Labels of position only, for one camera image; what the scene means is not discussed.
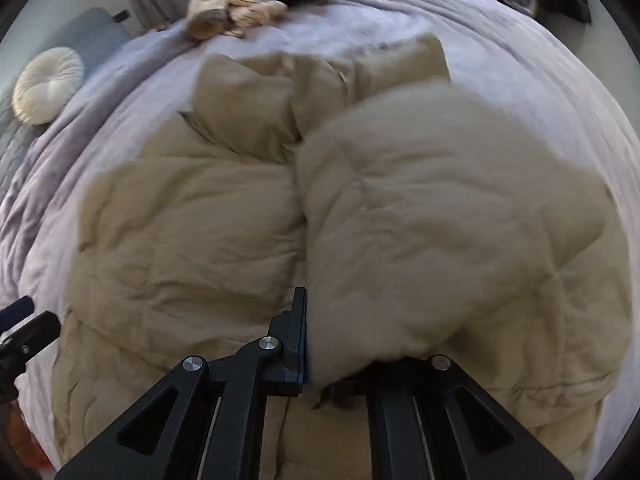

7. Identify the pile of beige plush toys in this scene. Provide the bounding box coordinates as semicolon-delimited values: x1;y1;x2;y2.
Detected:
186;0;362;41

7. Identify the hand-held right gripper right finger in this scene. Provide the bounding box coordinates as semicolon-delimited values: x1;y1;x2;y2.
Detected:
320;354;575;480

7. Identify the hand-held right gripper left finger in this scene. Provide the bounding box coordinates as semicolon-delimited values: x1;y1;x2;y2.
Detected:
55;301;308;480

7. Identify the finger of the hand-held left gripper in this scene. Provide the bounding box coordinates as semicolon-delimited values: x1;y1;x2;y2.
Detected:
0;297;62;403

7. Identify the blue-grey pillow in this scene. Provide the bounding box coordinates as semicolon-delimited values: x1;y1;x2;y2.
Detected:
45;7;135;78

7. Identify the lavender fluffy blanket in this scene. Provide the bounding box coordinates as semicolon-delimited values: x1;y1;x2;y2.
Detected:
0;0;640;480

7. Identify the round white cushion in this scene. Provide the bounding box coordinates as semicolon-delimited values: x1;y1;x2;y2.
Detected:
11;46;85;126

